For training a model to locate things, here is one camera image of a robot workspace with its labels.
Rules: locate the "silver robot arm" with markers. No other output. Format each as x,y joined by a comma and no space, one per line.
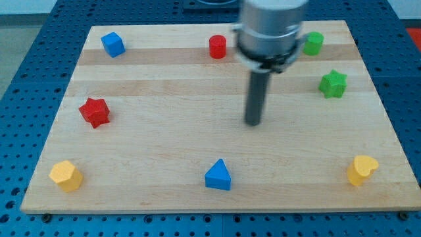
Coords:
268,34

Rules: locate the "red star block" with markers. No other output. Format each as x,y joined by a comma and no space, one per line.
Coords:
95,112

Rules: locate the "blue cube block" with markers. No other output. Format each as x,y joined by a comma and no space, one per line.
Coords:
113,44

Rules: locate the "green star block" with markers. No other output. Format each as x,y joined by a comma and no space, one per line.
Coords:
333,84

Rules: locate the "yellow hexagon block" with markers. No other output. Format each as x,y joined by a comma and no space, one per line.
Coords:
66,176

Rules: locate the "wooden board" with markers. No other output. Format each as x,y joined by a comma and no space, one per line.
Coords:
175,111

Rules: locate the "blue triangle block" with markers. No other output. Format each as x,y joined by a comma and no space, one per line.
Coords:
218,176

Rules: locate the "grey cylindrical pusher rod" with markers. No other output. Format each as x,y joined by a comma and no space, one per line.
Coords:
258,84

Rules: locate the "red cylinder block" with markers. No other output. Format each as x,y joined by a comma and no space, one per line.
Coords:
217,46

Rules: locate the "green cylinder block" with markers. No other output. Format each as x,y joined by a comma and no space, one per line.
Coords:
313,44

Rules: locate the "yellow heart block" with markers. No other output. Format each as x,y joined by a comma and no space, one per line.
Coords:
361,169

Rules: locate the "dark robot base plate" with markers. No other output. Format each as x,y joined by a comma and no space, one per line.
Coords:
219,6

